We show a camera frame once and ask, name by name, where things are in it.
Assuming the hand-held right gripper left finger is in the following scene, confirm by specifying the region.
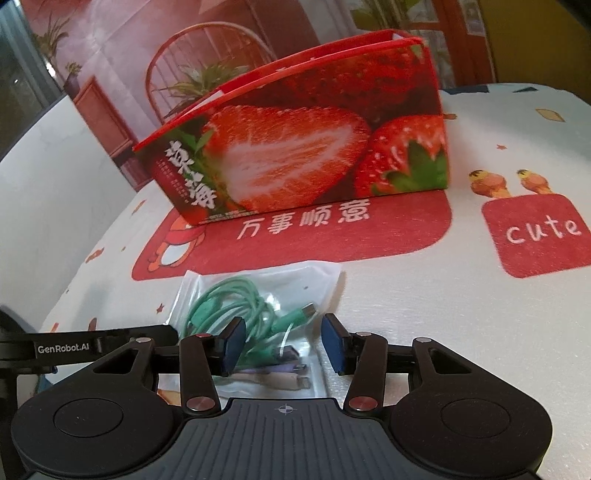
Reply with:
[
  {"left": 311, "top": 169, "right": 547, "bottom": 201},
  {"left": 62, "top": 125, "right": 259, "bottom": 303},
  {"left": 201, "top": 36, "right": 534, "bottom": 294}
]
[{"left": 92, "top": 318, "right": 247, "bottom": 416}]

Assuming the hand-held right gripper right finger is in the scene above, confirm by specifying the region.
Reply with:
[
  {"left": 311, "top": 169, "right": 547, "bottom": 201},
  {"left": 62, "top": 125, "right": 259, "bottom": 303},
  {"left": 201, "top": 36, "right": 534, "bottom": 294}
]
[{"left": 321, "top": 314, "right": 490, "bottom": 416}]

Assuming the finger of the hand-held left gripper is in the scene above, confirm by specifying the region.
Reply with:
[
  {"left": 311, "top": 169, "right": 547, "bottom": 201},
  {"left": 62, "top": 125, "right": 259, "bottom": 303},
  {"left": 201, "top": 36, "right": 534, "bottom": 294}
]
[{"left": 102, "top": 324, "right": 182, "bottom": 361}]

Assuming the clear plastic cable bag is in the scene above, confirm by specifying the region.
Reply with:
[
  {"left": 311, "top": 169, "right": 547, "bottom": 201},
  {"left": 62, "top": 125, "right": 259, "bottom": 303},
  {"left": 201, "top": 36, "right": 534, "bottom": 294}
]
[{"left": 157, "top": 261, "right": 347, "bottom": 400}]

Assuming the red strawberry print box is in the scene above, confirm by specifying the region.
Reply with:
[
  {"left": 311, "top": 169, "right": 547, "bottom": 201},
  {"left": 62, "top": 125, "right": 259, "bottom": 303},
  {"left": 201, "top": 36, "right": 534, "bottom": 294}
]
[{"left": 134, "top": 28, "right": 451, "bottom": 227}]

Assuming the white printed tablecloth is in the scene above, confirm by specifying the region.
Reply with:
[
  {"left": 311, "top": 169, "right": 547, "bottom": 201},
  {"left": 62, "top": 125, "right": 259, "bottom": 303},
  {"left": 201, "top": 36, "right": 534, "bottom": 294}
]
[{"left": 34, "top": 83, "right": 591, "bottom": 480}]

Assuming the printed room scene backdrop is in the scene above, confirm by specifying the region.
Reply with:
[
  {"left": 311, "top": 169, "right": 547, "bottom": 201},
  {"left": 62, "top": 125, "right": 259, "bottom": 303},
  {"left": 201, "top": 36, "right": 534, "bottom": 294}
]
[{"left": 23, "top": 0, "right": 497, "bottom": 192}]

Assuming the dark framed window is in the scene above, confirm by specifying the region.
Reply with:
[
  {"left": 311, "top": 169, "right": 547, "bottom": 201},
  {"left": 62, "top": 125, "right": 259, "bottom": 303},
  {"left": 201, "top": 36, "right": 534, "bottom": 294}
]
[{"left": 0, "top": 0, "right": 65, "bottom": 162}]

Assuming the yellow wooden panel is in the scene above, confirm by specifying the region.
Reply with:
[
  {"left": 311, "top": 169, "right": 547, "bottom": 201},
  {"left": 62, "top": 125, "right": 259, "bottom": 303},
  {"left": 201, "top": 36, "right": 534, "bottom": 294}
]
[{"left": 478, "top": 0, "right": 591, "bottom": 100}]

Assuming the purple charging cable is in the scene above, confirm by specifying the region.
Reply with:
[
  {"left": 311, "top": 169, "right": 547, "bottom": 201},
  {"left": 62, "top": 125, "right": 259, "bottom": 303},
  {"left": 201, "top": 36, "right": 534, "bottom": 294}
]
[{"left": 231, "top": 344, "right": 309, "bottom": 378}]

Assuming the green charging cable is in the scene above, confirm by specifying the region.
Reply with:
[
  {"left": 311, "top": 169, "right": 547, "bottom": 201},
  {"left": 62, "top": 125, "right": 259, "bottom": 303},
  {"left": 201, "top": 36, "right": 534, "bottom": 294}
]
[{"left": 178, "top": 276, "right": 320, "bottom": 370}]

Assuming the pink charging cable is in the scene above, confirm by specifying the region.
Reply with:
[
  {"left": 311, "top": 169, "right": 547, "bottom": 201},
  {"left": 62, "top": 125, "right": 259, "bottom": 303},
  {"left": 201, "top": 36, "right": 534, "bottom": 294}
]
[{"left": 240, "top": 371, "right": 314, "bottom": 394}]

